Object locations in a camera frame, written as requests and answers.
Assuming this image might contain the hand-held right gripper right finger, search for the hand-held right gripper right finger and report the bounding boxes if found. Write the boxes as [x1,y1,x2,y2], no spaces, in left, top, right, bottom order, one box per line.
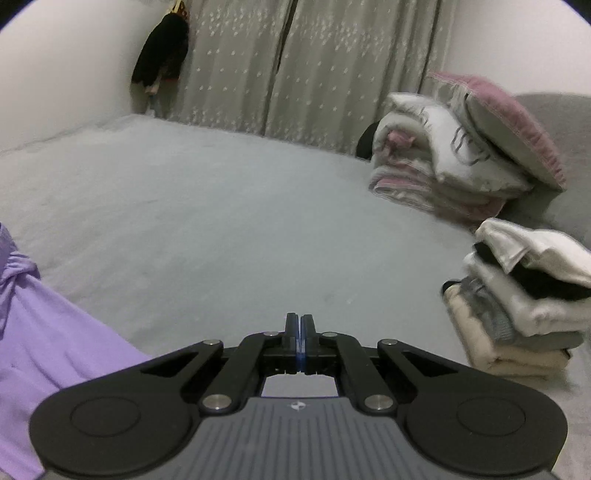
[301,314,462,415]

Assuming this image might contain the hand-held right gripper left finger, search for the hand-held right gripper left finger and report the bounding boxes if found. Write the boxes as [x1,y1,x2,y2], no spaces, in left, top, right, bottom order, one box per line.
[139,313,301,415]

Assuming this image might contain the purple shirt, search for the purple shirt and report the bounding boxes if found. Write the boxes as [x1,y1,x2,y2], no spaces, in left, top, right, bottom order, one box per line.
[0,222,151,480]

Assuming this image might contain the stack of folded clothes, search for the stack of folded clothes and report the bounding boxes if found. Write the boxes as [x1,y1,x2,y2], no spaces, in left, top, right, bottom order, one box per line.
[464,254,591,337]

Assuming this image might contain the bed with grey sheet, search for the bed with grey sheet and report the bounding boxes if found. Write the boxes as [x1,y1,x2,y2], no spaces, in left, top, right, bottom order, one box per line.
[0,113,591,480]

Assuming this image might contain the beige folded garment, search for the beige folded garment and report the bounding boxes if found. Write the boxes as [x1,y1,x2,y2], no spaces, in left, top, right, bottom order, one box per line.
[442,279,573,381]

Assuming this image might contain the black cushion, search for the black cushion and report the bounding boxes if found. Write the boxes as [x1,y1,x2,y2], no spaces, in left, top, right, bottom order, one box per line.
[355,122,382,161]

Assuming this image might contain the folded white and pink quilt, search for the folded white and pink quilt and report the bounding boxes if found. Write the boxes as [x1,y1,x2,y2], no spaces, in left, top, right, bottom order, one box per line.
[368,92,536,223]

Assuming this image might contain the black folded garment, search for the black folded garment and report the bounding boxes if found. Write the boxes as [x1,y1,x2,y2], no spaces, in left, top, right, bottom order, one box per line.
[471,242,589,303]

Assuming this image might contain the white folded garment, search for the white folded garment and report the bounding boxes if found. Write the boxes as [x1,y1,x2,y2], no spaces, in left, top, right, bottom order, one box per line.
[475,218,591,289]

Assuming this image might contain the grey star-patterned curtain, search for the grey star-patterned curtain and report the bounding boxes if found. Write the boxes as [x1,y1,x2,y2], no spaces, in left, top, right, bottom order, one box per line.
[265,0,455,160]
[154,0,294,137]

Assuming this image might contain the pink and grey pillow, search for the pink and grey pillow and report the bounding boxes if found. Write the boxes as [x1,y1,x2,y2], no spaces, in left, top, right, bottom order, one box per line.
[427,71,568,191]

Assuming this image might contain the black hanging garment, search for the black hanging garment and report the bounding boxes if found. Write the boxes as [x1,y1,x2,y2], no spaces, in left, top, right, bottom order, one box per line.
[130,0,191,95]

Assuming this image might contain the grey padded headboard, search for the grey padded headboard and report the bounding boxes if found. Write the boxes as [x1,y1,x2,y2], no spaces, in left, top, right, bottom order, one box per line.
[501,92,591,241]

